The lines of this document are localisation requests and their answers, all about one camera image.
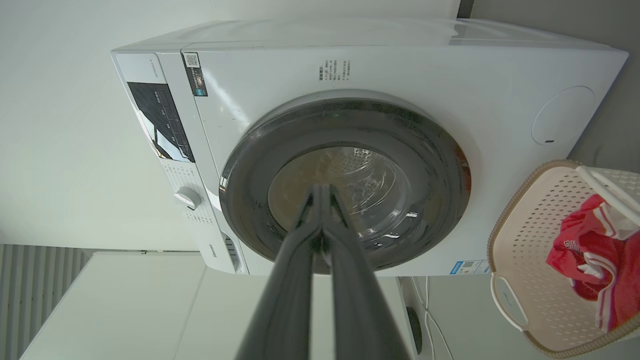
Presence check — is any blue energy label sticker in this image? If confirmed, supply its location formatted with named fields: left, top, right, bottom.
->
left=449, top=259, right=490, bottom=275

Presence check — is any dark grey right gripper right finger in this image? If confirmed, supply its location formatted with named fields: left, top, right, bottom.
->
left=322, top=184, right=412, bottom=360

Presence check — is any white washer control knob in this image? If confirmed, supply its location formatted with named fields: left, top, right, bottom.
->
left=173, top=187, right=203, bottom=211

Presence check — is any red and white garment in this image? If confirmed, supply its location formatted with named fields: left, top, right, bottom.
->
left=546, top=194, right=640, bottom=333

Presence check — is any dark grey round washer door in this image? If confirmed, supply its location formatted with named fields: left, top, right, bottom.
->
left=219, top=97, right=472, bottom=275

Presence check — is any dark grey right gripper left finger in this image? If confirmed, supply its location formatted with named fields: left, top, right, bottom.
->
left=235, top=184, right=324, bottom=360

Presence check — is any white cabinet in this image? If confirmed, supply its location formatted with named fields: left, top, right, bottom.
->
left=20, top=251, right=416, bottom=360

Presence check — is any black oval object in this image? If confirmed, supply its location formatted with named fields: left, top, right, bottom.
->
left=406, top=306, right=423, bottom=355

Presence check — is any grey ribbed radiator panel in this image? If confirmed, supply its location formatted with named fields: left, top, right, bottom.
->
left=0, top=244, right=93, bottom=360

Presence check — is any white front-load washing machine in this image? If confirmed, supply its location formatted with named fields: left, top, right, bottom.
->
left=111, top=17, right=630, bottom=277

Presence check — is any thin white cable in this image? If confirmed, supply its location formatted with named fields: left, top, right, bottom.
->
left=412, top=276, right=453, bottom=360

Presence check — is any beige perforated laundry basket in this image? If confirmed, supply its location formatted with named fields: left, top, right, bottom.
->
left=487, top=160, right=640, bottom=360

